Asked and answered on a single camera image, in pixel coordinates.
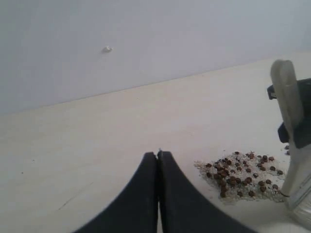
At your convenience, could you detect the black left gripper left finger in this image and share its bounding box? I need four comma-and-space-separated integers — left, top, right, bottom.
76, 152, 158, 233

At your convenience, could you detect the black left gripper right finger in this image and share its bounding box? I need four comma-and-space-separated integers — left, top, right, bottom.
157, 151, 253, 233

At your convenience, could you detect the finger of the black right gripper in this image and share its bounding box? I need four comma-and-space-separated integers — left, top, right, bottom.
277, 123, 290, 143
267, 78, 311, 149

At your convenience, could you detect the white brush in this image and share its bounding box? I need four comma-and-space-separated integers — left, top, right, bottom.
267, 60, 311, 229

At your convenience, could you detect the pile of pellets and grains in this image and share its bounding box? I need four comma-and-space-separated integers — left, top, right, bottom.
194, 145, 290, 205

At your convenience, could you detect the white wall hook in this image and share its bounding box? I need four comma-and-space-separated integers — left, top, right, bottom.
102, 46, 113, 53

